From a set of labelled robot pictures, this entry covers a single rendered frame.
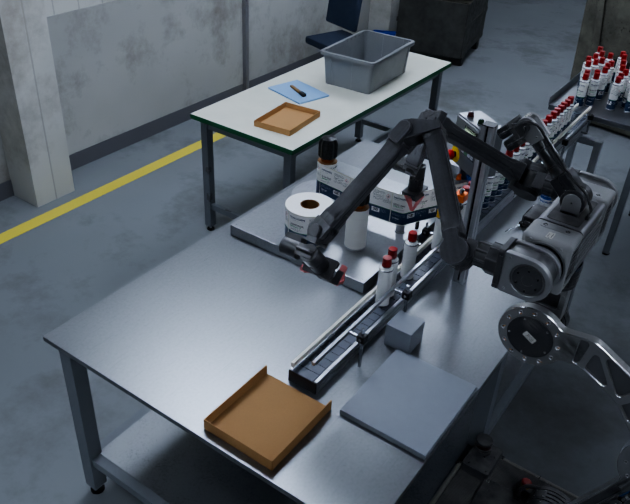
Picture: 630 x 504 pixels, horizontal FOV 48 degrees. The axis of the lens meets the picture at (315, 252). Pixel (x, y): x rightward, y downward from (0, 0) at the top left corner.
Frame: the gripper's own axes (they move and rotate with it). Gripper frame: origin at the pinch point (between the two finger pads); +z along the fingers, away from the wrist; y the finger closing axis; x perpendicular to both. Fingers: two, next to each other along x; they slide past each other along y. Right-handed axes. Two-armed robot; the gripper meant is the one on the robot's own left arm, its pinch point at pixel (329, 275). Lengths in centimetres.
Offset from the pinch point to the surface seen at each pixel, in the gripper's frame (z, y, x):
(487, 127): 19, -18, -73
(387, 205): 63, 22, -49
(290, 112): 133, 138, -108
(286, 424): 6.0, -7.4, 46.6
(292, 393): 13.3, -1.1, 37.5
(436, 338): 48, -26, -3
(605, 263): 255, -43, -126
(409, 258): 47, -4, -27
